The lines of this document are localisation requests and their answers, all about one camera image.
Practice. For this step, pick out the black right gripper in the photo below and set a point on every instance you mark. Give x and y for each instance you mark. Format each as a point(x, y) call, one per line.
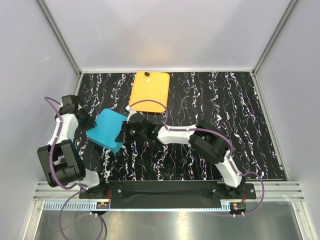
point(124, 137)

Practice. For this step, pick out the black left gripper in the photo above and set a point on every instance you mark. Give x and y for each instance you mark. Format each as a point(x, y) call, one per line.
point(89, 124)

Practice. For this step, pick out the blue tin lid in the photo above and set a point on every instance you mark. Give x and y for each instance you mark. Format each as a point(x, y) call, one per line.
point(108, 126)

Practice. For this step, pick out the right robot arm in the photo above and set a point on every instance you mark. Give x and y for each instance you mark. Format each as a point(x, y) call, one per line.
point(211, 145)

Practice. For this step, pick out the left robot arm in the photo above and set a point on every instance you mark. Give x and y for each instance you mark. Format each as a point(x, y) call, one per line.
point(61, 162)

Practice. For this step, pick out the blue chocolate tin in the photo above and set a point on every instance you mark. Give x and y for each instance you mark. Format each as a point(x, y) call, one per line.
point(116, 148)

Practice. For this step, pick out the yellow tray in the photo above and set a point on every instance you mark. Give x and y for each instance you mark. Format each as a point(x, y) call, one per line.
point(157, 89)

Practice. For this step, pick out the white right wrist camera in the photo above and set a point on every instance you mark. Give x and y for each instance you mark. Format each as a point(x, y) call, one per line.
point(131, 112)

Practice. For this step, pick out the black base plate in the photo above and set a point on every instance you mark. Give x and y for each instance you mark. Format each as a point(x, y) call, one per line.
point(167, 196)

